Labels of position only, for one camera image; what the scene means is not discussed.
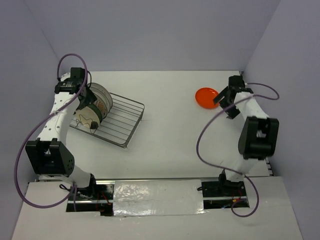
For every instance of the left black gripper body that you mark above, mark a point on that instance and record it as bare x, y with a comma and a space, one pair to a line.
90, 97

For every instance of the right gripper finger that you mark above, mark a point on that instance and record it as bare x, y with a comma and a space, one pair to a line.
218, 98
232, 111

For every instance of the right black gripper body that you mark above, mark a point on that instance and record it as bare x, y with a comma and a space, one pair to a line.
225, 102

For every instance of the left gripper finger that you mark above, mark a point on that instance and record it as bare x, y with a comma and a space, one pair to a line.
94, 125
82, 105

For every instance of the cream peach plate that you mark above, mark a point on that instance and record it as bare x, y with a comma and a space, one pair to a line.
85, 118

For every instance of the orange translucent plate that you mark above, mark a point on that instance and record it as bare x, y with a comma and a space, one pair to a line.
205, 98

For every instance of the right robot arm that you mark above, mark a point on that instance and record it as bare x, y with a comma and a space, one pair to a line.
258, 138

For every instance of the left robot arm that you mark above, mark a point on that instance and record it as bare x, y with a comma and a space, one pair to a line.
48, 154

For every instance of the green blue floral plate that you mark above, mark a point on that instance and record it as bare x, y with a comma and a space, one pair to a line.
96, 112

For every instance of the white enamel plate green rim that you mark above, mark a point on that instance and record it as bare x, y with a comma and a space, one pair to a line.
96, 86

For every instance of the white plate orange sunburst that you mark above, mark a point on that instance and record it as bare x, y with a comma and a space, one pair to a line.
102, 103

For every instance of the silver foil tape sheet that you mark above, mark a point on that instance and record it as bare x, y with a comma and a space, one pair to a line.
157, 198

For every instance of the metal wire dish rack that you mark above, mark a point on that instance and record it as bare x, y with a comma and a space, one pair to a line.
120, 124

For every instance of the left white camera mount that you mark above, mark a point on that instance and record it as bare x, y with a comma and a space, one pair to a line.
63, 77

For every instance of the metal base rail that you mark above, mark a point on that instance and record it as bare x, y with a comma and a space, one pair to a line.
102, 202

